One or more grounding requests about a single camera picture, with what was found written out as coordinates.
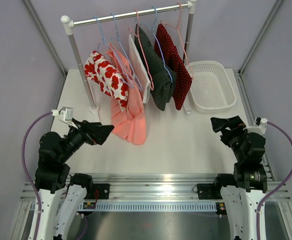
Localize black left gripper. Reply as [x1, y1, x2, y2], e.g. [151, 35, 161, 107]
[59, 117, 114, 163]

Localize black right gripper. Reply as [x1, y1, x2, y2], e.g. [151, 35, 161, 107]
[211, 115, 249, 162]

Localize salmon pink pleated skirt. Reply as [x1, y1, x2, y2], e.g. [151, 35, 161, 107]
[106, 45, 147, 145]

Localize dark red polka dot skirt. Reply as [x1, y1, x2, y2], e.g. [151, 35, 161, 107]
[156, 23, 192, 110]

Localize dark grey dotted skirt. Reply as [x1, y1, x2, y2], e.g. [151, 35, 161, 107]
[134, 26, 177, 111]

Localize pink wire hanger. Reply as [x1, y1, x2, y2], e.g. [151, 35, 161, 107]
[134, 9, 154, 90]
[160, 2, 193, 79]

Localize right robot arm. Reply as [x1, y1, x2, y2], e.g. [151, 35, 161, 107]
[211, 116, 268, 240]

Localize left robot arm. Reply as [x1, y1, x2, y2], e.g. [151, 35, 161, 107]
[28, 119, 114, 240]

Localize white red floral skirt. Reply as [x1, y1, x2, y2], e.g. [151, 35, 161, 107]
[84, 50, 128, 112]

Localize white perforated plastic basket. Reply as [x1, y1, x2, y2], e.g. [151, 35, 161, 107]
[186, 60, 237, 114]

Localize white and silver clothes rack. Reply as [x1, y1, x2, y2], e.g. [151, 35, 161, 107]
[60, 0, 198, 116]

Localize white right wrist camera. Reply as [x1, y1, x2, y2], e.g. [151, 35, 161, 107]
[246, 117, 268, 135]

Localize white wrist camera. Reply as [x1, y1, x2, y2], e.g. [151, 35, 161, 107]
[51, 106, 77, 129]
[246, 117, 268, 135]

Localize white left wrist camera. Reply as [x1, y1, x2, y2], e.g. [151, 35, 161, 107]
[51, 106, 77, 129]

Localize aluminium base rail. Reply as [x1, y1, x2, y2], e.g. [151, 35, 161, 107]
[19, 173, 292, 212]

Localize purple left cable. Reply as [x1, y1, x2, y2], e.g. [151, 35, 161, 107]
[21, 111, 54, 240]

